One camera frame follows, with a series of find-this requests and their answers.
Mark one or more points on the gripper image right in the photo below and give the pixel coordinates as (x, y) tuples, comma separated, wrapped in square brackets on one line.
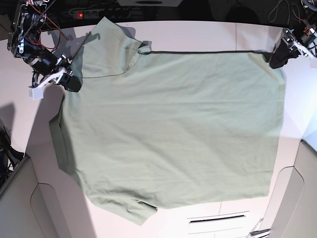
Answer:
[(290, 43)]

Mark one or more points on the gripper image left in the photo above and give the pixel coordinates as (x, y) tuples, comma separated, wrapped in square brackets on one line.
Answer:
[(50, 69)]

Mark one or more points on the light green T-shirt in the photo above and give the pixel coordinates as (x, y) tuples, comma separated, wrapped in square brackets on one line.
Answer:
[(165, 130)]

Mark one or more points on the left beige side cabinet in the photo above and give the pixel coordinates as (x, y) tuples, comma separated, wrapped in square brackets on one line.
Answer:
[(41, 201)]

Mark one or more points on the beige side cabinet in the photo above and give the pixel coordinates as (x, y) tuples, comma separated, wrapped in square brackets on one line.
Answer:
[(292, 209), (41, 201)]

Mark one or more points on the right beige side cabinet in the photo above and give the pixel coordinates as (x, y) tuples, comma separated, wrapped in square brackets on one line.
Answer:
[(292, 209)]

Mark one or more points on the white slotted vent panel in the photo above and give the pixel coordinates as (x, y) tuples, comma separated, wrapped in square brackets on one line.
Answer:
[(218, 224)]

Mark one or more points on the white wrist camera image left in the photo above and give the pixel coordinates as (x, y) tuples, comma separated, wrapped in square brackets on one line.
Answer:
[(36, 93)]

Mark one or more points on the grey cable loops background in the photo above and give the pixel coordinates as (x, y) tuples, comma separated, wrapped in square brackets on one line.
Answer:
[(284, 12)]

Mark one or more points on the black power strip red switch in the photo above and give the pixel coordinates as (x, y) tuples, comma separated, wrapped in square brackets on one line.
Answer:
[(99, 13)]

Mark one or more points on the metal clip bracket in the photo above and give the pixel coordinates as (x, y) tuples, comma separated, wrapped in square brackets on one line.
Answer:
[(257, 233)]

